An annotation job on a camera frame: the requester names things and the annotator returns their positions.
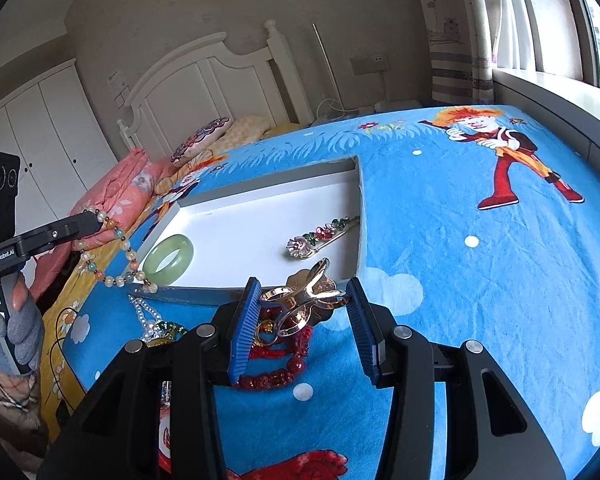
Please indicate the pale yellow pillow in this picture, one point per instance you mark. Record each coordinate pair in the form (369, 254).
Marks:
(247, 130)

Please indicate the grey window sill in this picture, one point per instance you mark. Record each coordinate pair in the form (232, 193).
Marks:
(555, 95)

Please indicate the white wooden headboard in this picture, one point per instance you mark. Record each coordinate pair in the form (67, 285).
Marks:
(205, 90)

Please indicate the jewelled flower hair clip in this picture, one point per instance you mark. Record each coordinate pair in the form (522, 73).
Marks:
(300, 246)

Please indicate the green crystal jewelry piece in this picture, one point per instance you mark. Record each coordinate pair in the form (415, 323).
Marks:
(172, 329)

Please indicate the purple patterned pillow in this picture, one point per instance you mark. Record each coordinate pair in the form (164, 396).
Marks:
(200, 140)

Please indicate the person's left forearm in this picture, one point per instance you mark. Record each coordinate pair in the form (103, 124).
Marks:
(7, 410)

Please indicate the person's left hand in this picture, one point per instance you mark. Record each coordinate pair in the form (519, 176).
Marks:
(25, 330)

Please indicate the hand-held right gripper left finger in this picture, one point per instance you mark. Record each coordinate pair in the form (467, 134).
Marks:
(244, 330)

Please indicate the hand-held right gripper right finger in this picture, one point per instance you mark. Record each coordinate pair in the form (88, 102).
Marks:
(362, 330)

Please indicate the green jade bangle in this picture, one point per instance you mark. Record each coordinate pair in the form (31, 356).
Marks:
(152, 260)

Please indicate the blue cartoon printed blanket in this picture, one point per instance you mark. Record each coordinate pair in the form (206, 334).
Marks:
(455, 285)

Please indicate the wall switch panel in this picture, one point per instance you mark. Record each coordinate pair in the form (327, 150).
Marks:
(117, 90)

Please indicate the wall socket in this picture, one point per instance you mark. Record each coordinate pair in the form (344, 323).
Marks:
(370, 63)

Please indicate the white sheer curtain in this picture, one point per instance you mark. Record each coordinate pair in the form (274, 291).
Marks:
(525, 10)

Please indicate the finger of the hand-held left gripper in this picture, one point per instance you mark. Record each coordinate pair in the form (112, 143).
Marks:
(60, 232)

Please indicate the white wardrobe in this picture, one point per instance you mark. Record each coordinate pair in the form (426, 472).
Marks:
(55, 125)

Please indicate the pink floral folded quilt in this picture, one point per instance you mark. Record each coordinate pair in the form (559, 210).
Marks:
(125, 190)

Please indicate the gold flower brooch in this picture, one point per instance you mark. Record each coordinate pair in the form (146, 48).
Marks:
(305, 292)

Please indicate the white shallow tray box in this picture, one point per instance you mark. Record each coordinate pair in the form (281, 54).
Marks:
(260, 210)

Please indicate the printed striped curtain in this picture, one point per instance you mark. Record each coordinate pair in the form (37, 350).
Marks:
(450, 60)

